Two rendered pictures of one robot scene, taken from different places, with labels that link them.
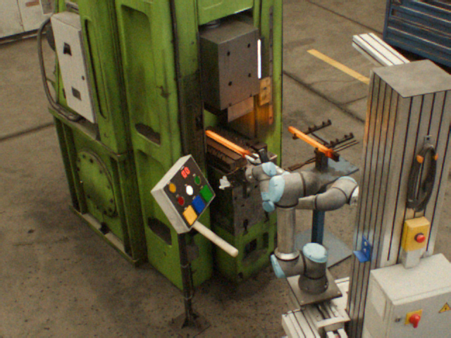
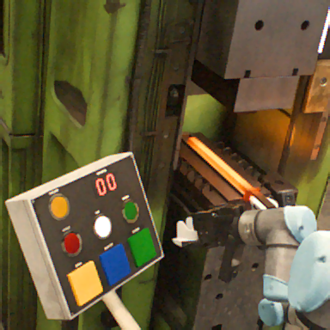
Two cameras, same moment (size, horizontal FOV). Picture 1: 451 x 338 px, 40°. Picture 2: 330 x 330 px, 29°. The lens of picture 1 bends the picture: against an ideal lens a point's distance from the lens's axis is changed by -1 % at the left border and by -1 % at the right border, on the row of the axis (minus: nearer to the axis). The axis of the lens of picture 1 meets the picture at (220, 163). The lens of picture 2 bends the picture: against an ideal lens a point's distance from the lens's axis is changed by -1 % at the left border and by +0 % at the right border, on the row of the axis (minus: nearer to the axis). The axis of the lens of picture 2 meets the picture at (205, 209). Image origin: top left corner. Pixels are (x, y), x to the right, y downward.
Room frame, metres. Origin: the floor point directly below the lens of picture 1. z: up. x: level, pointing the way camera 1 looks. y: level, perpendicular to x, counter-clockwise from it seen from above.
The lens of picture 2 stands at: (1.47, -0.11, 1.91)
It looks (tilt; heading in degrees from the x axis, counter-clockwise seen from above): 31 degrees down; 3
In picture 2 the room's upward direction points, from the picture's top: 11 degrees clockwise
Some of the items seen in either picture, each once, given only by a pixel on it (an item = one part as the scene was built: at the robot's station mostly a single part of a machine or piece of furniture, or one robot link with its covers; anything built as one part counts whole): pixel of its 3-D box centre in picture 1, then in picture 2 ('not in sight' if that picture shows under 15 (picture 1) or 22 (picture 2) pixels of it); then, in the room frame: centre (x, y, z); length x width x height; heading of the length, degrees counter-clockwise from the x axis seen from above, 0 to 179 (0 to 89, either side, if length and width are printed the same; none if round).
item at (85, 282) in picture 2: (189, 215); (84, 283); (2.58, 0.18, 1.01); 0.07 x 0.05 x 0.07; 155
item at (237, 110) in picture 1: (216, 96); (225, 65); (3.30, 0.00, 1.32); 0.42 x 0.20 x 0.10; 40
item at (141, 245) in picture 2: (205, 193); (141, 247); (2.76, 0.09, 1.01); 0.07 x 0.05 x 0.07; 155
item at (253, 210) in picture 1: (226, 177); (204, 236); (3.35, -0.03, 0.69); 0.56 x 0.38 x 0.45; 40
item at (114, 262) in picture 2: (197, 204); (113, 264); (2.67, 0.13, 1.01); 0.07 x 0.05 x 0.07; 155
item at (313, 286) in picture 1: (313, 276); not in sight; (2.21, -0.43, 0.87); 0.15 x 0.15 x 0.10
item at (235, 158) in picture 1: (219, 147); (205, 173); (3.30, 0.00, 0.96); 0.42 x 0.20 x 0.09; 40
